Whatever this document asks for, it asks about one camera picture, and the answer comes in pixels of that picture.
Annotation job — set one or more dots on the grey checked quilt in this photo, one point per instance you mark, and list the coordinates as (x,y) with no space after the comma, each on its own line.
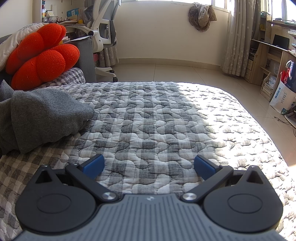
(150,115)

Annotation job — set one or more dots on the light printed pillow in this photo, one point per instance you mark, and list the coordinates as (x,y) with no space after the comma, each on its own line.
(13,39)

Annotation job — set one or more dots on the wooden desk shelf unit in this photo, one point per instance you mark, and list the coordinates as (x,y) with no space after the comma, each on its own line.
(259,58)

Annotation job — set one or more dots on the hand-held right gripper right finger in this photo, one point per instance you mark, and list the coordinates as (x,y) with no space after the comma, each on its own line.
(203,167)

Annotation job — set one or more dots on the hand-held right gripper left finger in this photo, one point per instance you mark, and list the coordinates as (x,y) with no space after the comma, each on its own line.
(94,166)

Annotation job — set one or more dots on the black laptop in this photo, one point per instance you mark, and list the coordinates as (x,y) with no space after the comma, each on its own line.
(281,41)

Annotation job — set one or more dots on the beige patterned curtain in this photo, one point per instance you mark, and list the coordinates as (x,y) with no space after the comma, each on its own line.
(240,41)

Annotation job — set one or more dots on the red shopping bag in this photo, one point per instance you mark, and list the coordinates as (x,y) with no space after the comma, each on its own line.
(289,76)

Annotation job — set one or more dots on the white paper sheet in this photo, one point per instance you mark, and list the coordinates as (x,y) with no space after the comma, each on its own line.
(77,39)

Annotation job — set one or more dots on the grey ruffled sweater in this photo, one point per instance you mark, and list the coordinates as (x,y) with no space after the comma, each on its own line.
(34,115)

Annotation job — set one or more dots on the patterned fabric under desk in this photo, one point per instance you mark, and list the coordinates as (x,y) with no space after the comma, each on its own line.
(108,56)

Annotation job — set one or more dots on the white office chair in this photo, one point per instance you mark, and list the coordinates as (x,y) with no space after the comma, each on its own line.
(101,30)

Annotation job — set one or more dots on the white paper bag blue print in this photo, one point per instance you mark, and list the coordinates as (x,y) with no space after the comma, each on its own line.
(281,97)

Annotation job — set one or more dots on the red flower-shaped cushion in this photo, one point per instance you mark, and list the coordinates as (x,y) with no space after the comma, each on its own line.
(41,62)

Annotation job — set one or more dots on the cluttered white desk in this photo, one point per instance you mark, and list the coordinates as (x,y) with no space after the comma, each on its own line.
(69,29)

